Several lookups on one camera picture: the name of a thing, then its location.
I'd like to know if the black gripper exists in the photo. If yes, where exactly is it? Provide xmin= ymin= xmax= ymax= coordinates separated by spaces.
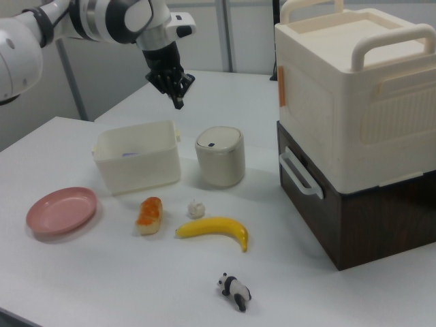
xmin=141 ymin=42 xmax=198 ymax=110

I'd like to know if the beige round lidded trash can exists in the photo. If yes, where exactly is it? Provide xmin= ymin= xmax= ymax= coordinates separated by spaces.
xmin=194 ymin=126 xmax=246 ymax=188

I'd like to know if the white square plastic bin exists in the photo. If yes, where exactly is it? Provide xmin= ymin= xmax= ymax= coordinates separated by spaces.
xmin=91 ymin=119 xmax=183 ymax=196

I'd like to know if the orange tape strip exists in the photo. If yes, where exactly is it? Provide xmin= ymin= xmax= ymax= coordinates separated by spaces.
xmin=277 ymin=66 xmax=287 ymax=108

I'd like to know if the crumpled white paper ball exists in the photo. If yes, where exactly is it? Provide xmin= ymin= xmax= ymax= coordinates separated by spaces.
xmin=187 ymin=199 xmax=206 ymax=220

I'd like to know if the toy bread with orange glaze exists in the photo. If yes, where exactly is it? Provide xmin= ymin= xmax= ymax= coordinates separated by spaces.
xmin=135 ymin=196 xmax=164 ymax=237

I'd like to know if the yellow toy banana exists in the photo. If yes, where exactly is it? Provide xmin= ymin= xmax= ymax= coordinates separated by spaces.
xmin=174 ymin=217 xmax=249 ymax=253

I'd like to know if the cream plastic storage box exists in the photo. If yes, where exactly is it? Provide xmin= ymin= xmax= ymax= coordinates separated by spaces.
xmin=274 ymin=0 xmax=436 ymax=191

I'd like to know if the pink plastic plate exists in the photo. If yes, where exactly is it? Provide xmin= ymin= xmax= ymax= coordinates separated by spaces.
xmin=25 ymin=186 xmax=99 ymax=235

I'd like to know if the small toy panda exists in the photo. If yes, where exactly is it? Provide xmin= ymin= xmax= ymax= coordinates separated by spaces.
xmin=216 ymin=272 xmax=252 ymax=312

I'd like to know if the dark brown drawer cabinet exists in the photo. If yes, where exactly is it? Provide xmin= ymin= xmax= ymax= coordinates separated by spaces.
xmin=276 ymin=121 xmax=436 ymax=272

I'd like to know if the black camera stand pole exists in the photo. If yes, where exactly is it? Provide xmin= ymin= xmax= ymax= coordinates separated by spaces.
xmin=270 ymin=0 xmax=282 ymax=82

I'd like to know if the white drawer handle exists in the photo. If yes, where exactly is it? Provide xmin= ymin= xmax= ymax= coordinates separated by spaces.
xmin=278 ymin=146 xmax=325 ymax=200

